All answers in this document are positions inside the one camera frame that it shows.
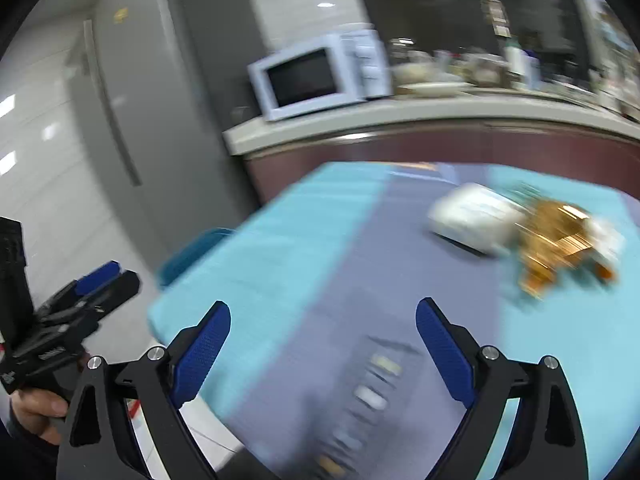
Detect white shallow plate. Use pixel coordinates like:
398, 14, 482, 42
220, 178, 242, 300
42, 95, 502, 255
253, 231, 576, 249
409, 82, 474, 97

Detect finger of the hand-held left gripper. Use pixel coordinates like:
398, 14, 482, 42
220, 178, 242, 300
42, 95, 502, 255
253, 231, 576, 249
35, 269, 141, 322
74, 260, 121, 297

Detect dark sliding window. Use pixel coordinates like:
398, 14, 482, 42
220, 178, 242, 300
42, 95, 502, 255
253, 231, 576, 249
349, 0, 603, 57

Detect grey refrigerator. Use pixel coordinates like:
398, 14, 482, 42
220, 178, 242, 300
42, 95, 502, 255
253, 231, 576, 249
65, 0, 264, 267

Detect white microwave oven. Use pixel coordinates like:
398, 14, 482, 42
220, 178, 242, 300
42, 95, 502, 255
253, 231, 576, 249
248, 29, 394, 122

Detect pink lower kitchen cabinets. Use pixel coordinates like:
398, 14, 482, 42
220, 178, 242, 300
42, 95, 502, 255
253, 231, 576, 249
244, 125, 640, 211

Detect person's left hand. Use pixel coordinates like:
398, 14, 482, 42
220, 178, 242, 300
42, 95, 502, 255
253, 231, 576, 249
9, 388, 69, 447

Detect teal and grey striped tablecloth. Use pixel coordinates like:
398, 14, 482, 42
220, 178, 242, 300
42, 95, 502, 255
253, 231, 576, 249
147, 160, 640, 480

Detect white foam fruit net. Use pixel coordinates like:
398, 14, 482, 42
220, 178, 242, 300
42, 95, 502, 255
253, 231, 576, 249
428, 183, 524, 256

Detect gold foil wrapper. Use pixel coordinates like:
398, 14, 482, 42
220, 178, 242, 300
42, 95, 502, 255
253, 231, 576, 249
516, 198, 597, 302

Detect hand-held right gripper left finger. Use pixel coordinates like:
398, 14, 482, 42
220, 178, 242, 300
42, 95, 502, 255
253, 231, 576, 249
56, 301, 232, 480

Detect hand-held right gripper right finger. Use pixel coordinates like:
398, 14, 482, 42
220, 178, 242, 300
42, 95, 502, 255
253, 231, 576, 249
416, 297, 590, 480

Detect white kitchen countertop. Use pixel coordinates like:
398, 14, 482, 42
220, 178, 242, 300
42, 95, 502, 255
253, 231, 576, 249
222, 94, 640, 159

